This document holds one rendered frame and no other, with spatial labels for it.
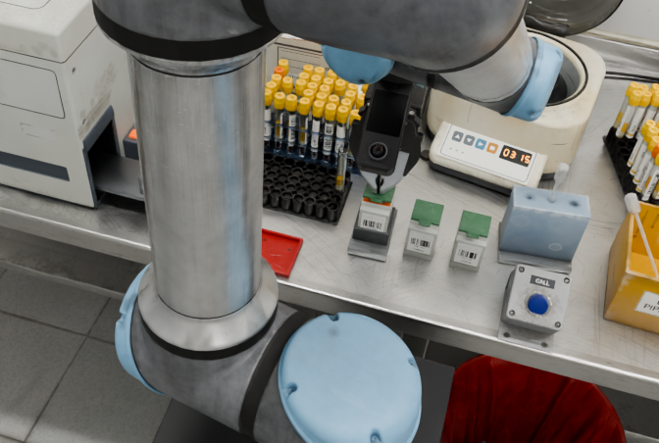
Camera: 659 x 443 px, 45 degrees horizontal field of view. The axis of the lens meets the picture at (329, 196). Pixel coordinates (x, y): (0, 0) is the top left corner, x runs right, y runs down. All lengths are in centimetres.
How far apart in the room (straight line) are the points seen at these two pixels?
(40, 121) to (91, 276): 84
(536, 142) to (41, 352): 136
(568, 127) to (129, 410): 124
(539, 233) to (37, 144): 68
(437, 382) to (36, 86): 60
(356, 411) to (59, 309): 162
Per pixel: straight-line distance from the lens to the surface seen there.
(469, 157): 122
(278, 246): 111
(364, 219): 108
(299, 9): 38
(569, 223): 110
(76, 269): 191
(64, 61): 102
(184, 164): 52
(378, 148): 91
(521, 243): 113
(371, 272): 109
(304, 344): 66
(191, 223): 56
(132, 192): 114
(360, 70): 77
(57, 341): 214
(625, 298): 109
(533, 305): 102
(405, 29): 39
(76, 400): 204
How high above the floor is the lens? 172
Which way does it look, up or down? 46 degrees down
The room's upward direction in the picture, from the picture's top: 5 degrees clockwise
